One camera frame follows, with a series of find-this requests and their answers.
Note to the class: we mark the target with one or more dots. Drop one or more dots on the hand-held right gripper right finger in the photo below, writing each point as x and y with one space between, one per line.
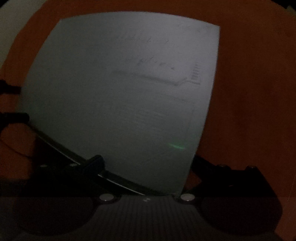
203 170

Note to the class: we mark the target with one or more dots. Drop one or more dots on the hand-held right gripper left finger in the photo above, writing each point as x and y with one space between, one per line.
98 163

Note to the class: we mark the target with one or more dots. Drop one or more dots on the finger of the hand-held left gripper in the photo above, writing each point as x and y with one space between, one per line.
16 117
9 88

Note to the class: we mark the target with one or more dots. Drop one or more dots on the white paper sheet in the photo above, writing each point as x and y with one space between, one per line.
115 92

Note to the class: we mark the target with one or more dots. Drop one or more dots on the orange cloth covered desktop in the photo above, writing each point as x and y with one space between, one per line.
249 92

